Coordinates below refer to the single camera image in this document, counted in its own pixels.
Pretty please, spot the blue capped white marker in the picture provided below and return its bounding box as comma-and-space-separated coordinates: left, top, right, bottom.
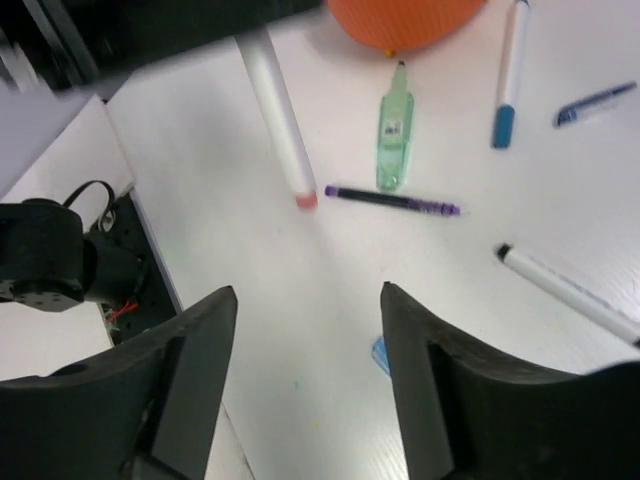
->
491, 0, 531, 149

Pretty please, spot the green correction tape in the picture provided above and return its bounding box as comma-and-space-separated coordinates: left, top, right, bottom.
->
376, 61, 414, 192

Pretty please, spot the blue pen cap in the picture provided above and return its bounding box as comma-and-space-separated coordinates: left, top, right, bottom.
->
553, 81, 638, 128

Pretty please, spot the purple pen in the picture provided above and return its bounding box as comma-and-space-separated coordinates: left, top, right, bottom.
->
324, 185, 462, 217

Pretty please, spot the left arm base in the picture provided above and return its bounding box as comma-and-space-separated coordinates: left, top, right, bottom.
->
62, 180, 184, 346

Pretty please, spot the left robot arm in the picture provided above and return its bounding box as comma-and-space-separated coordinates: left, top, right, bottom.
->
1, 1, 317, 312

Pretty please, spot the orange round container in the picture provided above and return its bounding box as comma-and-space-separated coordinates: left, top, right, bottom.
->
327, 0, 486, 52

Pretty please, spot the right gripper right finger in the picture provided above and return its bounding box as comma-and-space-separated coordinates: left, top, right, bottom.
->
380, 283, 639, 479

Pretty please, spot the red capped white marker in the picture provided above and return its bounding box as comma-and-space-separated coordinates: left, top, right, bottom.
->
236, 27, 318, 211

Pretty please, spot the black capped white marker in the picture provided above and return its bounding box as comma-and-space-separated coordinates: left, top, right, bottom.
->
495, 243, 639, 349

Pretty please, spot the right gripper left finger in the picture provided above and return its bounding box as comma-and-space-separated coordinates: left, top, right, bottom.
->
1, 286, 237, 479

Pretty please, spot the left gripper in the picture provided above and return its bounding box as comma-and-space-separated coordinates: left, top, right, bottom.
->
1, 0, 321, 92

